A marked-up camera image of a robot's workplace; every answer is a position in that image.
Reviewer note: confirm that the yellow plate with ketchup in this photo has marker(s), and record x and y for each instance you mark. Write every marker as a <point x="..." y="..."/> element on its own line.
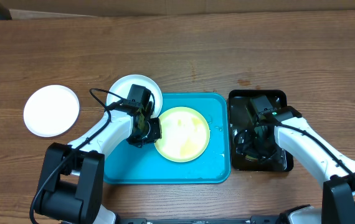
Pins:
<point x="185" y="134"/>

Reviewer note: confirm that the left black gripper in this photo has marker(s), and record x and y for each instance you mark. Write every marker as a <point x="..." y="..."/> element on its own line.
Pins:
<point x="156" y="134"/>

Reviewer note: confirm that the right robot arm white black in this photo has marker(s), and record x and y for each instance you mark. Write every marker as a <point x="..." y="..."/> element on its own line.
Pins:
<point x="285" y="128"/>

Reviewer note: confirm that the black water tray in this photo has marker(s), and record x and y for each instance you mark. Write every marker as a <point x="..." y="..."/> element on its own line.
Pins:
<point x="240" y="118"/>

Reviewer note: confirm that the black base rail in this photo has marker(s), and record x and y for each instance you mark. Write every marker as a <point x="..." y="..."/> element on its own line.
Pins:
<point x="256" y="219"/>

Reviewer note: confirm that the cardboard panel at back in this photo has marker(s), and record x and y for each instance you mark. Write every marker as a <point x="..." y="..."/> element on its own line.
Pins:
<point x="174" y="7"/>

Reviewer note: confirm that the white plate with ketchup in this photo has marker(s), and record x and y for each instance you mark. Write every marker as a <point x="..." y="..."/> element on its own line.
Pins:
<point x="122" y="87"/>

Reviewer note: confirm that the teal plastic tray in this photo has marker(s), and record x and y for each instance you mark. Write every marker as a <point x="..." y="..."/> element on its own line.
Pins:
<point x="131" y="165"/>

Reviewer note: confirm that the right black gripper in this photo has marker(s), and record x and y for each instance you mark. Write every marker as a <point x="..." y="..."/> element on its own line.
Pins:
<point x="250" y="146"/>

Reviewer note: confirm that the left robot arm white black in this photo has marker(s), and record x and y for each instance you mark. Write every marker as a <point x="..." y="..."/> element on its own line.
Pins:
<point x="71" y="179"/>

